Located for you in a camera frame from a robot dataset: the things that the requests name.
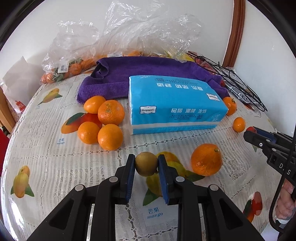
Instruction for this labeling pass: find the green-brown round fruit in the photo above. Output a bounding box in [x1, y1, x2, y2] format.
[135, 152, 158, 177]

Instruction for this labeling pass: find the large orange mandarin with stem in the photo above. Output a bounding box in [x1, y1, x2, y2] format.
[191, 144, 222, 176]

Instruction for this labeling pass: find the textured orange mandarin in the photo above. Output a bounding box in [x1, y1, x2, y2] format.
[98, 100, 125, 126]

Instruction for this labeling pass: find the small smooth orange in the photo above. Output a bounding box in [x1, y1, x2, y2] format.
[83, 95, 106, 114]

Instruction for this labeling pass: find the right hand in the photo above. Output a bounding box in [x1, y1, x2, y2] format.
[275, 180, 295, 220]

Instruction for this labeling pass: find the patterned grey pouch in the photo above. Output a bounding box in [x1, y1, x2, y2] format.
[224, 69, 260, 106]

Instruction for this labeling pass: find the blue tissue pack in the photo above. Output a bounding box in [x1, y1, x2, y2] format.
[128, 75, 228, 135]

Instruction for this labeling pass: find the purple towel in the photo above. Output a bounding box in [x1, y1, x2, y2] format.
[76, 56, 229, 104]

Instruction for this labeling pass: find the wooden chair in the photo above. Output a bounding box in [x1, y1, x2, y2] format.
[0, 88, 16, 133]

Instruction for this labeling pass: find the white paper bag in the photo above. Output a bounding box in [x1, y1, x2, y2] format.
[1, 57, 44, 114]

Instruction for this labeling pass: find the clear bag of mandarins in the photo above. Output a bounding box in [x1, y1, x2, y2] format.
[41, 20, 100, 84]

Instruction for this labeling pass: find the clear plastic bag of fruit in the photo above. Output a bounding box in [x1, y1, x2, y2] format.
[98, 1, 202, 62]

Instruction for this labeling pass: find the black cable bundle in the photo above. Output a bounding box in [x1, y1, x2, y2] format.
[186, 51, 268, 112]

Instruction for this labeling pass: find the brown wooden door frame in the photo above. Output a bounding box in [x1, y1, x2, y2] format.
[222, 0, 246, 67]

